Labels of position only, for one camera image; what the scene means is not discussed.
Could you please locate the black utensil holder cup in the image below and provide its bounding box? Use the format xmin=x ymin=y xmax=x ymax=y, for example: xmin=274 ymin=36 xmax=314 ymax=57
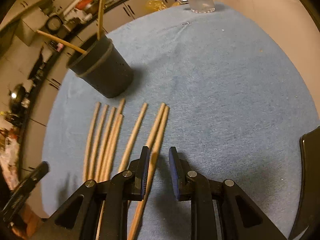
xmin=67 ymin=34 xmax=133 ymax=98

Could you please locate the blue towel table cover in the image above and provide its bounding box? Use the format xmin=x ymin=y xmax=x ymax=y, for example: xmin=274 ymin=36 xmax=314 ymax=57
xmin=41 ymin=0 xmax=320 ymax=240

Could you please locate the rice cooker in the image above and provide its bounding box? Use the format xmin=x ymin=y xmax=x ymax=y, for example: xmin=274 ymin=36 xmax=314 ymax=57
xmin=45 ymin=15 xmax=63 ymax=34

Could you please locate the steel pot with lid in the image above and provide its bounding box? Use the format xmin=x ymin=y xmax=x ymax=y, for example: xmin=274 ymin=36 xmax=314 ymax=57
xmin=9 ymin=83 xmax=27 ymax=114

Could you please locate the red basin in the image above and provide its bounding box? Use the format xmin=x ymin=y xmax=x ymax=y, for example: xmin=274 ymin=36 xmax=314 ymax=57
xmin=75 ymin=0 xmax=96 ymax=10

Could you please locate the yellow plastic bag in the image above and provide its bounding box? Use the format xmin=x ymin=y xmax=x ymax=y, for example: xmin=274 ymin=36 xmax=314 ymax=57
xmin=145 ymin=0 xmax=167 ymax=13

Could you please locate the person's left hand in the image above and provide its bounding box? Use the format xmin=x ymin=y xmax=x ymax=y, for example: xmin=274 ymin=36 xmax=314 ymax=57
xmin=10 ymin=204 xmax=44 ymax=239

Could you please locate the wooden chopstick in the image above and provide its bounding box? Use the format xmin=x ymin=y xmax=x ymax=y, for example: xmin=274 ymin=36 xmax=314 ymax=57
xmin=97 ymin=0 xmax=106 ymax=40
xmin=118 ymin=102 xmax=148 ymax=173
xmin=88 ymin=105 xmax=108 ymax=179
xmin=127 ymin=105 xmax=169 ymax=239
xmin=98 ymin=98 xmax=125 ymax=182
xmin=94 ymin=107 xmax=116 ymax=182
xmin=36 ymin=30 xmax=86 ymax=54
xmin=94 ymin=114 xmax=124 ymax=240
xmin=82 ymin=102 xmax=100 ymax=182
xmin=145 ymin=103 xmax=166 ymax=150

